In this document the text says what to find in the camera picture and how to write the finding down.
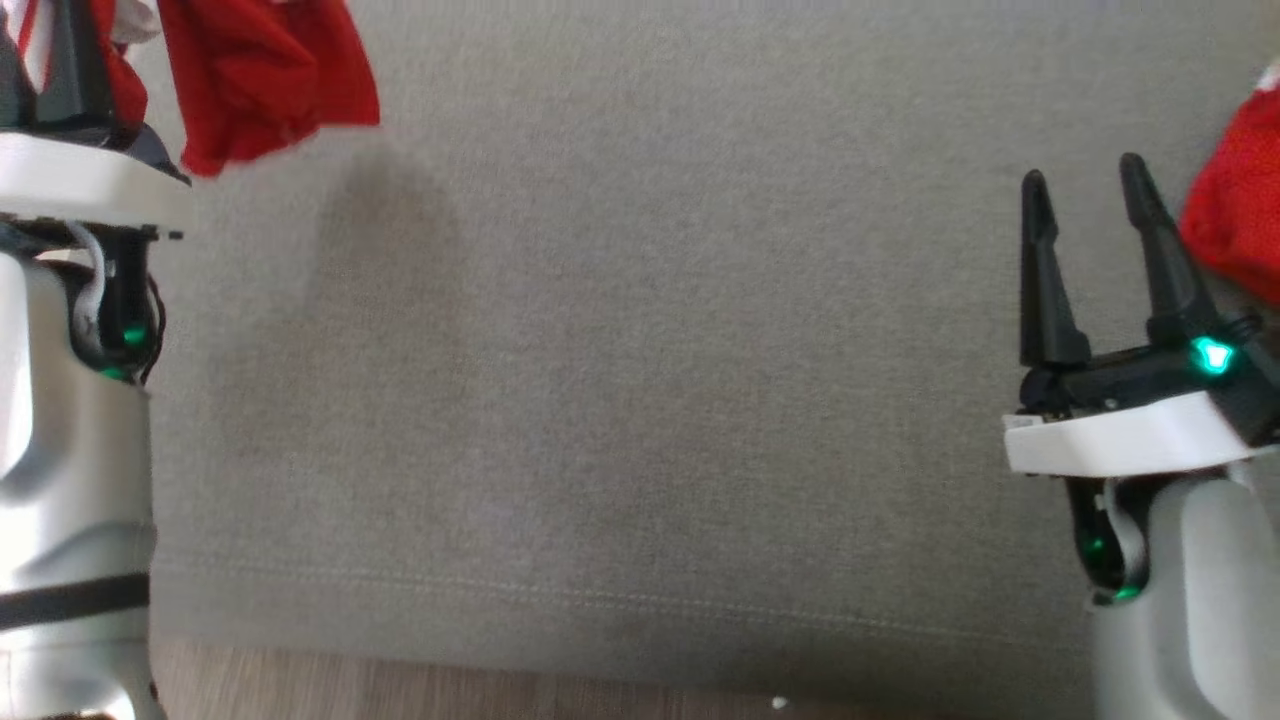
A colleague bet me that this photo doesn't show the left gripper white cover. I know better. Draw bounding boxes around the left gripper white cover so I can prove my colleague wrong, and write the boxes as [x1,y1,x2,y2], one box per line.
[0,0,193,383]

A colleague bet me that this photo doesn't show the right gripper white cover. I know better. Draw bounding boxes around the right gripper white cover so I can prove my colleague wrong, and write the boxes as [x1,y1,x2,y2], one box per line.
[1003,151,1280,606]

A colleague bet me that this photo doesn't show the red shorts white stripe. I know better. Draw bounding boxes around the red shorts white stripe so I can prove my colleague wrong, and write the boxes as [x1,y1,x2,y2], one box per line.
[1178,62,1280,306]

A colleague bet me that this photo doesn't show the red basketball jersey white sleeves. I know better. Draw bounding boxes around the red basketball jersey white sleeves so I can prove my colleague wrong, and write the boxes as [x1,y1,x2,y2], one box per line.
[0,0,382,179]

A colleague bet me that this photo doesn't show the grey sofa seat cushion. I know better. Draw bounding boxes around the grey sofa seat cushion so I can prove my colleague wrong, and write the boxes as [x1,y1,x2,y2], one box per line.
[120,0,1280,706]

